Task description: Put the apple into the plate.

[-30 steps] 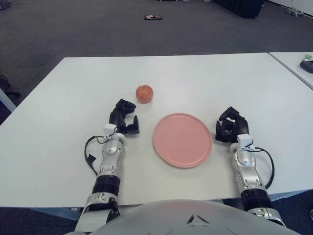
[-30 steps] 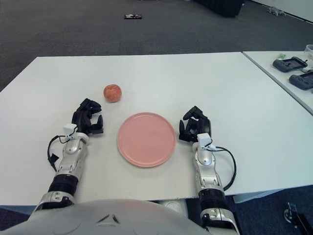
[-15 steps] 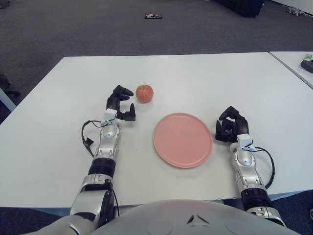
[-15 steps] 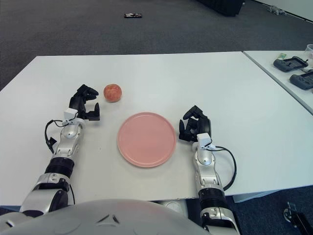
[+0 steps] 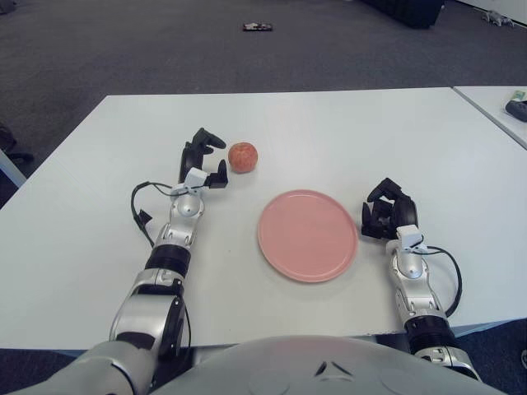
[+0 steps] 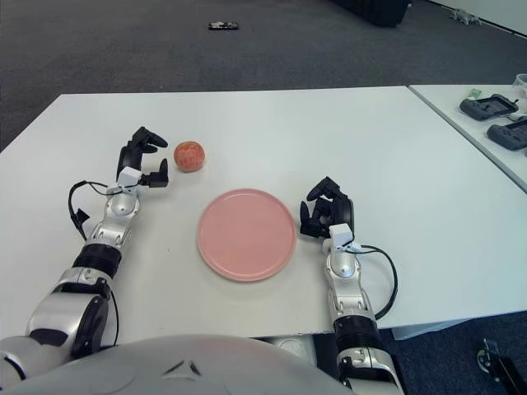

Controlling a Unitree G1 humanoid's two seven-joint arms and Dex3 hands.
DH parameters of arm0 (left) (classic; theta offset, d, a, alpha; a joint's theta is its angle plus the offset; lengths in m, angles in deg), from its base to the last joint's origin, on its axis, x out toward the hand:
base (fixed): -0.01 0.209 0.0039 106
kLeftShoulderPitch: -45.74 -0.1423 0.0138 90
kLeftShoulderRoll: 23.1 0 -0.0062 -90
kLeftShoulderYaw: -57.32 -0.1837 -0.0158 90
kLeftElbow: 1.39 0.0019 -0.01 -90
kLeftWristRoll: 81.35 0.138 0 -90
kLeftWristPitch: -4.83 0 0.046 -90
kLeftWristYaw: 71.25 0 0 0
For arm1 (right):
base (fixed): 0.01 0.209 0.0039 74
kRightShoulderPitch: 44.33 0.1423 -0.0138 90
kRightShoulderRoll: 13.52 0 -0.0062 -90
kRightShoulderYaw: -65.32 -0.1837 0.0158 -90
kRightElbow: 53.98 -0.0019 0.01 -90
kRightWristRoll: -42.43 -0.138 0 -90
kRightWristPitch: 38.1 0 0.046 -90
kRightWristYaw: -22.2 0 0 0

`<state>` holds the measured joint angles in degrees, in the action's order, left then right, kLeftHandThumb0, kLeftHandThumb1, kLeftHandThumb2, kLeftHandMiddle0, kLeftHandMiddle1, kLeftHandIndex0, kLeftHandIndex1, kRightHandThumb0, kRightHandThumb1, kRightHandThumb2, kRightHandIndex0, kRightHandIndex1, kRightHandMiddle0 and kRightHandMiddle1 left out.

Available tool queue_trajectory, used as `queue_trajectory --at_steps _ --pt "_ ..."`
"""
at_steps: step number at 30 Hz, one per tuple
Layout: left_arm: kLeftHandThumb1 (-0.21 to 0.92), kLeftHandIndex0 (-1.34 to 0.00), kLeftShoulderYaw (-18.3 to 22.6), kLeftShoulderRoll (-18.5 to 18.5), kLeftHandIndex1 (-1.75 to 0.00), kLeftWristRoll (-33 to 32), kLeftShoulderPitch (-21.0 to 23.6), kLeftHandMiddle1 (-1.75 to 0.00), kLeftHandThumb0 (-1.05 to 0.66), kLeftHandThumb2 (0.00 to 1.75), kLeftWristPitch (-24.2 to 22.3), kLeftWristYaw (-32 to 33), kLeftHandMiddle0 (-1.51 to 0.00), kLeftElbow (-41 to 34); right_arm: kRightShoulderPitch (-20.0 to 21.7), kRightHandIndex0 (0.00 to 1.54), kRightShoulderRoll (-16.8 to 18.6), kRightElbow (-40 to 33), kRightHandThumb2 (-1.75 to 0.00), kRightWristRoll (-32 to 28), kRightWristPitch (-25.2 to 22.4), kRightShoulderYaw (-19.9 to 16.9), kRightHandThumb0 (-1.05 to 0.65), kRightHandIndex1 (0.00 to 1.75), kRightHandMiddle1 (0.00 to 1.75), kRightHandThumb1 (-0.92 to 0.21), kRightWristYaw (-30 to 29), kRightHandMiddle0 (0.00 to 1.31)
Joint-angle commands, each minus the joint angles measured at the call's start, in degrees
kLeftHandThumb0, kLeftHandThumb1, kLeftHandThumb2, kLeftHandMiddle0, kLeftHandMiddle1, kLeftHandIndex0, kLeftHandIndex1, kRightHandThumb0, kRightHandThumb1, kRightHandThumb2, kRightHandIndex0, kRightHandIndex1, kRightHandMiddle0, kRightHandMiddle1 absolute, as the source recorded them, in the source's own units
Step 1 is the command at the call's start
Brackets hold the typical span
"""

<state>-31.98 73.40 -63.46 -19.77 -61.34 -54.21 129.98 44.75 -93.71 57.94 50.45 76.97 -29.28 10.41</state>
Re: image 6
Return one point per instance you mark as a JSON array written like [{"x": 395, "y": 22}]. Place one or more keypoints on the red yellow apple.
[{"x": 189, "y": 156}]

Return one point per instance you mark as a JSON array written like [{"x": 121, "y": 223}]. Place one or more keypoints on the dark grey handheld controller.
[
  {"x": 490, "y": 107},
  {"x": 510, "y": 133}
]

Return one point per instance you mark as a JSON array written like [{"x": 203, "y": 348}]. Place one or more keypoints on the grey toy figure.
[{"x": 463, "y": 15}]

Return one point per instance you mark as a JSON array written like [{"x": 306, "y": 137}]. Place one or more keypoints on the black caster wheel frame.
[{"x": 488, "y": 358}]

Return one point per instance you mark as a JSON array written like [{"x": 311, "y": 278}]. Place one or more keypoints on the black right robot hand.
[{"x": 343, "y": 210}]

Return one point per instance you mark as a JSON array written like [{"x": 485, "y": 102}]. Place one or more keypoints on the pink round plate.
[{"x": 247, "y": 234}]

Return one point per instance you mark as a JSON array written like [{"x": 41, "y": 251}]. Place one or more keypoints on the small dark floor object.
[{"x": 224, "y": 26}]

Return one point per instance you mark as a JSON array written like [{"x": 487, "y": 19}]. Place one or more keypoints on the clear plastic cup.
[{"x": 522, "y": 84}]

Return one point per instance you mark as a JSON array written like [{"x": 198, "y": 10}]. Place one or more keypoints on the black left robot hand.
[{"x": 129, "y": 156}]

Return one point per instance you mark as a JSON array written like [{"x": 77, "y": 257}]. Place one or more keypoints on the silver robot hip part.
[{"x": 292, "y": 345}]

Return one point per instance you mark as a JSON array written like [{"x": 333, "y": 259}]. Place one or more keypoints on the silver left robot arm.
[{"x": 53, "y": 312}]

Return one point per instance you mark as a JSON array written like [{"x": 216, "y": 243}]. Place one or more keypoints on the black box on floor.
[{"x": 379, "y": 12}]

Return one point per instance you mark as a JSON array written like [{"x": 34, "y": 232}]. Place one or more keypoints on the silver robot torso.
[{"x": 185, "y": 366}]

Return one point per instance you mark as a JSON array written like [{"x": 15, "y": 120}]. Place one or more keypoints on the small green packet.
[{"x": 474, "y": 93}]

